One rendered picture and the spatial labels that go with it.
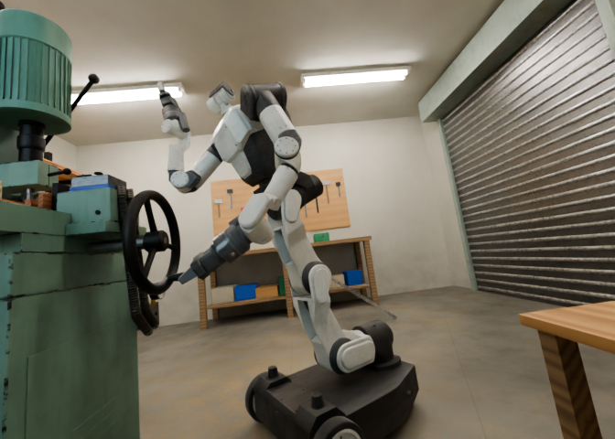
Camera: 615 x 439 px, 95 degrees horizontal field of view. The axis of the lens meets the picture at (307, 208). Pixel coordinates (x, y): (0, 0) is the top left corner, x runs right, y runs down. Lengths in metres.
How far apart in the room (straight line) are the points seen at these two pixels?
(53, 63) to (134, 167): 3.81
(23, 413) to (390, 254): 4.06
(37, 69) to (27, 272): 0.59
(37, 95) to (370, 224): 3.89
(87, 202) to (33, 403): 0.44
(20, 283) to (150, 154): 4.17
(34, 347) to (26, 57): 0.76
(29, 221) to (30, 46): 0.55
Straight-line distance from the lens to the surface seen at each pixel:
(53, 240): 0.89
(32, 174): 1.08
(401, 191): 4.60
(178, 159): 1.45
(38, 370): 0.87
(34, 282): 0.85
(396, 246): 4.45
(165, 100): 1.61
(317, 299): 1.19
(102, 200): 0.90
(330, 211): 4.23
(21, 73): 1.16
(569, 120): 3.13
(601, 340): 0.72
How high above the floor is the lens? 0.73
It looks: 9 degrees up
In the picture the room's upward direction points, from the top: 7 degrees counter-clockwise
